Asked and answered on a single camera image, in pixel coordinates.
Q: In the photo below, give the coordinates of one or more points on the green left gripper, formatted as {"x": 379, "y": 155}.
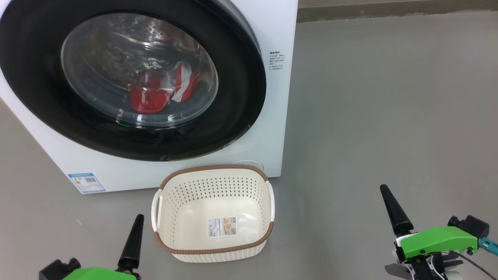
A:
{"x": 101, "y": 274}

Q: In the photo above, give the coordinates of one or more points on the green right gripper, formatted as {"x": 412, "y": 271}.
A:
{"x": 435, "y": 241}

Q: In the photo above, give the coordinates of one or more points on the red and white garment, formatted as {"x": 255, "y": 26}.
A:
{"x": 149, "y": 99}

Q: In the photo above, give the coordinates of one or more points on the washing machine door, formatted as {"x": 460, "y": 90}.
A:
{"x": 39, "y": 97}

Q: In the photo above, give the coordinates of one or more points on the cream plastic basket brown rim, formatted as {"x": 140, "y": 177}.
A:
{"x": 183, "y": 202}

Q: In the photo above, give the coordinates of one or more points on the printed label sticker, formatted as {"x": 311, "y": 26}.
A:
{"x": 221, "y": 227}

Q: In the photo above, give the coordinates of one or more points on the white front-load washing machine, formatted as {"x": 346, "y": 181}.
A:
{"x": 272, "y": 116}

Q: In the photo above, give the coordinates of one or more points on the stainless steel washer drum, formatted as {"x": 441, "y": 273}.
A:
{"x": 116, "y": 50}

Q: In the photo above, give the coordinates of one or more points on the blue energy label sticker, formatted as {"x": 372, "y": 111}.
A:
{"x": 86, "y": 182}

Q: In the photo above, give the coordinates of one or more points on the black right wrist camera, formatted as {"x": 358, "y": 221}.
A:
{"x": 469, "y": 227}

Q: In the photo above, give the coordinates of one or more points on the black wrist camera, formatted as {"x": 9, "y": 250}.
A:
{"x": 469, "y": 227}
{"x": 56, "y": 270}

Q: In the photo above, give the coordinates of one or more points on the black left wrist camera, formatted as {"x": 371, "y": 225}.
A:
{"x": 56, "y": 270}

